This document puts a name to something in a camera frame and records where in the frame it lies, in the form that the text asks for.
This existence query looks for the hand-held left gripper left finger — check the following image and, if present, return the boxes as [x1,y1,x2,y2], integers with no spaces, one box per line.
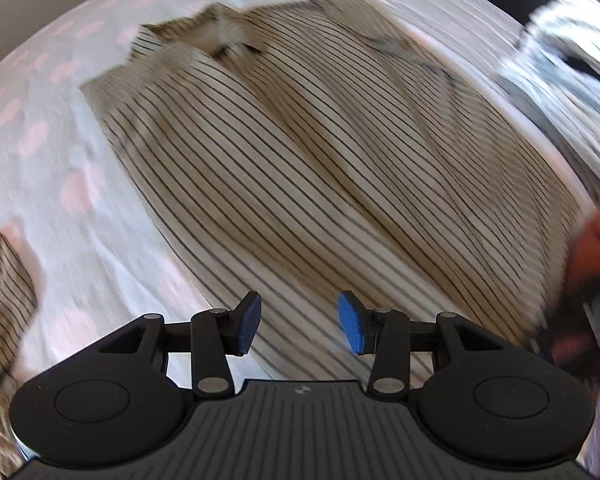
[99,290,263,401]

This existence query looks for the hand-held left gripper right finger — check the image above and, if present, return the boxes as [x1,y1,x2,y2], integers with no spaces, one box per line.
[337,290,507,401]

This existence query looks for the beige striped shirt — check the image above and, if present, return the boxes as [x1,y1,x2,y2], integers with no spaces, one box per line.
[80,0,583,383]

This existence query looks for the beige striped pants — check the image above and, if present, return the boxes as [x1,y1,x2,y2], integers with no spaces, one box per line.
[0,230,40,478]

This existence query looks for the stack of white folded clothes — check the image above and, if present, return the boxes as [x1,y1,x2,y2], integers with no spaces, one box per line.
[495,0,600,196]

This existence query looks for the bed with pink dotted sheet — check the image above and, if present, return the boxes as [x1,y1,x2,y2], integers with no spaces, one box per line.
[0,0,598,386]

